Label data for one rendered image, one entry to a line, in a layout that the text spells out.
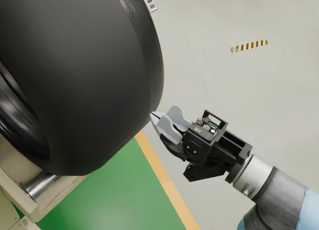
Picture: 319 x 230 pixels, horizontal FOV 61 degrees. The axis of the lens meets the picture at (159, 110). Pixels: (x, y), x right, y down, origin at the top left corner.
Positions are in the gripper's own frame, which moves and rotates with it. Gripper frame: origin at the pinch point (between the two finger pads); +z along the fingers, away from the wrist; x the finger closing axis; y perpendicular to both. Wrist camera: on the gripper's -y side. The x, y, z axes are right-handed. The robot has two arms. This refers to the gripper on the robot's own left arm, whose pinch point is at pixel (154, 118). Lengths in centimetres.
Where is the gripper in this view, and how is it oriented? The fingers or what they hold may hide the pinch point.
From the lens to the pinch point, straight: 59.1
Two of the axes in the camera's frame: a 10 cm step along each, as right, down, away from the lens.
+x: -5.9, 5.5, -5.9
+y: 1.4, -6.5, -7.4
